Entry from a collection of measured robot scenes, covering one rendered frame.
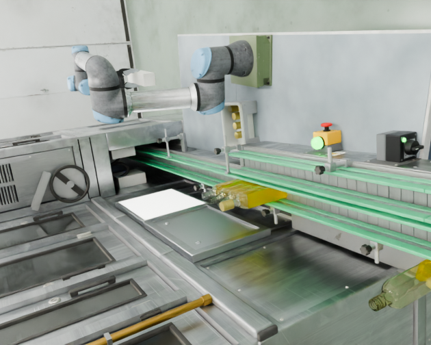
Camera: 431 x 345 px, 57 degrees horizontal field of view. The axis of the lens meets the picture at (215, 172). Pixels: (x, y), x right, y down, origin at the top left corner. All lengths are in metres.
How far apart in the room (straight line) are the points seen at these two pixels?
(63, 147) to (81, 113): 2.84
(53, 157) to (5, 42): 2.90
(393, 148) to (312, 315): 0.53
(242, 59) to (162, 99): 0.36
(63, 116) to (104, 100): 3.55
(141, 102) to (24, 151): 0.90
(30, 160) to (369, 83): 1.72
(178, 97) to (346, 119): 0.65
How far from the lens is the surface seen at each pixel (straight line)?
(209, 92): 1.63
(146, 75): 2.06
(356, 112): 1.43
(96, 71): 1.58
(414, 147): 1.24
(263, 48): 1.70
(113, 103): 1.58
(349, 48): 1.43
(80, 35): 5.23
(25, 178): 2.35
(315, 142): 1.43
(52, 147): 2.32
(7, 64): 5.07
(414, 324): 1.48
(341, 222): 1.31
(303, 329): 1.08
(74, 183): 2.36
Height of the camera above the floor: 1.83
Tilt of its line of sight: 28 degrees down
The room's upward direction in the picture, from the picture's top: 104 degrees counter-clockwise
